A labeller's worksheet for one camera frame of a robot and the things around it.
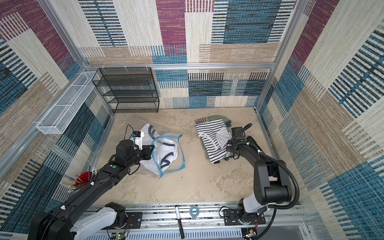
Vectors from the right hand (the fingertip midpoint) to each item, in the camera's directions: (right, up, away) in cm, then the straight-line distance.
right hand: (234, 149), depth 94 cm
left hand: (-46, +4, -12) cm, 48 cm away
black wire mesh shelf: (-72, +40, +15) cm, 84 cm away
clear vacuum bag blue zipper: (-42, -4, +1) cm, 42 cm away
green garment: (-1, +18, +17) cm, 25 cm away
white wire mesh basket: (-91, +32, -11) cm, 97 cm away
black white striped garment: (-11, +8, +6) cm, 15 cm away
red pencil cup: (-81, -12, -17) cm, 84 cm away
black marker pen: (-31, -34, -24) cm, 52 cm away
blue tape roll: (-25, -30, -19) cm, 43 cm away
